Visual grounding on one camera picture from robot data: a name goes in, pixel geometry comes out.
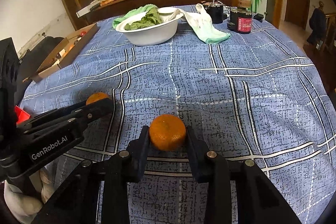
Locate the small orange mandarin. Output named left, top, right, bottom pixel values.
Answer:
left=149, top=114, right=186, bottom=151

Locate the white gloved left hand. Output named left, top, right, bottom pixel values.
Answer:
left=4, top=167, right=55, bottom=223

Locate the red tray box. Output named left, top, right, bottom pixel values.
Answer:
left=14, top=106, right=31, bottom=124

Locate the black leather sofa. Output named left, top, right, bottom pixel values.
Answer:
left=14, top=36, right=63, bottom=106

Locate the blue plaid tablecloth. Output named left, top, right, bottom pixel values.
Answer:
left=21, top=18, right=335, bottom=223

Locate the cardboard box tray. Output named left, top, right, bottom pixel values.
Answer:
left=30, top=23, right=98, bottom=83

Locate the white bowl with greens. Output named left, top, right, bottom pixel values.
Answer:
left=116, top=7, right=183, bottom=46

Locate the black red jar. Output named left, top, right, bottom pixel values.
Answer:
left=227, top=0, right=252, bottom=34

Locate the white towel green edge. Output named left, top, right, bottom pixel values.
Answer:
left=178, top=3, right=231, bottom=44

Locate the green cloth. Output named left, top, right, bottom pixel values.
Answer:
left=112, top=4, right=158, bottom=29

